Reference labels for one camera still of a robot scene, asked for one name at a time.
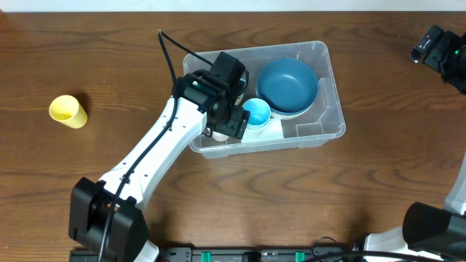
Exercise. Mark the pink cup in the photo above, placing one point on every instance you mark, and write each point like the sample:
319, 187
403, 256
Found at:
217, 136

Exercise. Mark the cream white cup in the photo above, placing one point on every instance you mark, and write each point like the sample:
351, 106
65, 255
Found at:
253, 136

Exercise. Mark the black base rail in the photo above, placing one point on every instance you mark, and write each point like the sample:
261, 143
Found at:
187, 254

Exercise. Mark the clear plastic storage container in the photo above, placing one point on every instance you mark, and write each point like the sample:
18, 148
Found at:
324, 121

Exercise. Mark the yellow cup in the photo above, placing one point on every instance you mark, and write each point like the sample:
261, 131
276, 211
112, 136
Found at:
67, 110

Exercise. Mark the mint green cup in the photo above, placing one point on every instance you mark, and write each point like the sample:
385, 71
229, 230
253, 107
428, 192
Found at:
256, 128

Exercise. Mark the light blue cup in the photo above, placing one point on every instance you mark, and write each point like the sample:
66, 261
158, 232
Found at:
259, 109

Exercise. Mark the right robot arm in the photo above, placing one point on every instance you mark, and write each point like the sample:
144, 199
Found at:
427, 231

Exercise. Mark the dark blue bowl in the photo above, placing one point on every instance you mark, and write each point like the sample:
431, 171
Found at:
287, 73
288, 102

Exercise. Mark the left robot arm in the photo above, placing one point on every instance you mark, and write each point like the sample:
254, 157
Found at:
107, 216

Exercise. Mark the beige large bowl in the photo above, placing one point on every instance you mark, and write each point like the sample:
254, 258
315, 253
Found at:
280, 115

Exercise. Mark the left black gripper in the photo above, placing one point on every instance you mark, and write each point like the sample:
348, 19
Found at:
237, 124

